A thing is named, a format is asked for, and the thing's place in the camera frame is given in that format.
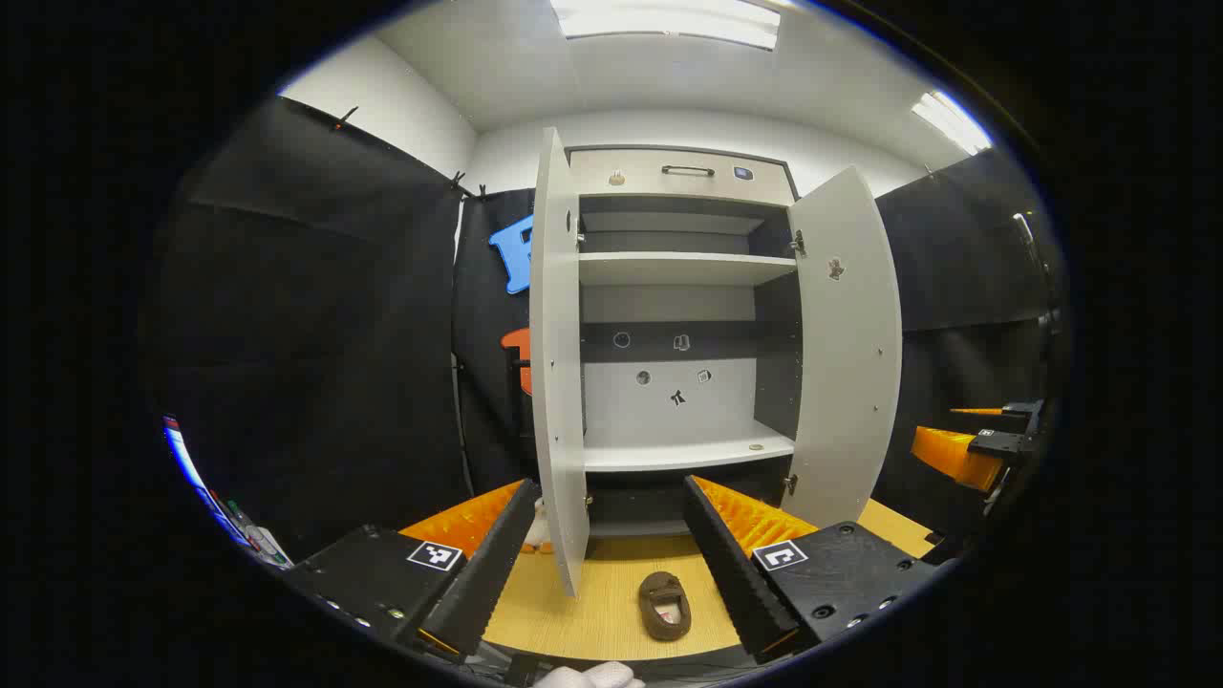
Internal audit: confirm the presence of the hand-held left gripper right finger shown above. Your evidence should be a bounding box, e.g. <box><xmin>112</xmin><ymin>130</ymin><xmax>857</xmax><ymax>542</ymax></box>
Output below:
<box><xmin>682</xmin><ymin>475</ymin><xmax>942</xmax><ymax>665</ymax></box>

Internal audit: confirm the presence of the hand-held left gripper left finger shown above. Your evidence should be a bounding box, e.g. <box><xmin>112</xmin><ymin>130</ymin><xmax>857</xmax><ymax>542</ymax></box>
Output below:
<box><xmin>287</xmin><ymin>478</ymin><xmax>539</xmax><ymax>660</ymax></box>

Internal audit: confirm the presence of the brown fuzzy shoe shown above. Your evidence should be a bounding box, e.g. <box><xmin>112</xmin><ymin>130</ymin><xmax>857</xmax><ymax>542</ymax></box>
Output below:
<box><xmin>638</xmin><ymin>571</ymin><xmax>693</xmax><ymax>642</ymax></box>

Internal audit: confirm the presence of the white shoe cabinet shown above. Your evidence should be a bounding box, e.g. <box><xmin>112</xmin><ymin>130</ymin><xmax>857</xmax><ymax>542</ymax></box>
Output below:
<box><xmin>566</xmin><ymin>145</ymin><xmax>802</xmax><ymax>538</ymax></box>

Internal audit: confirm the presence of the white cabinet drawer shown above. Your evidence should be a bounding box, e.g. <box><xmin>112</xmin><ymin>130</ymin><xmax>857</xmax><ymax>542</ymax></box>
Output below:
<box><xmin>570</xmin><ymin>148</ymin><xmax>797</xmax><ymax>206</ymax></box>

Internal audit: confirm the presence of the ceiling light panel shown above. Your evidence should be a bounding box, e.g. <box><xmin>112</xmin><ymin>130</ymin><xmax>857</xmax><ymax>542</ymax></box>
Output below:
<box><xmin>549</xmin><ymin>0</ymin><xmax>783</xmax><ymax>51</ymax></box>
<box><xmin>911</xmin><ymin>91</ymin><xmax>995</xmax><ymax>156</ymax></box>

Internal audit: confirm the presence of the black backdrop cloth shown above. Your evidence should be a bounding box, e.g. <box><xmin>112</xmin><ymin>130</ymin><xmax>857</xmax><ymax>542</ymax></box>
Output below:
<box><xmin>158</xmin><ymin>96</ymin><xmax>1066</xmax><ymax>565</ymax></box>

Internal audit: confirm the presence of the black door handle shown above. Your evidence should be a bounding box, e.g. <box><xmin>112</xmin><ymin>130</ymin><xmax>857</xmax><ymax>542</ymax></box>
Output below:
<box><xmin>509</xmin><ymin>346</ymin><xmax>532</xmax><ymax>431</ymax></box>

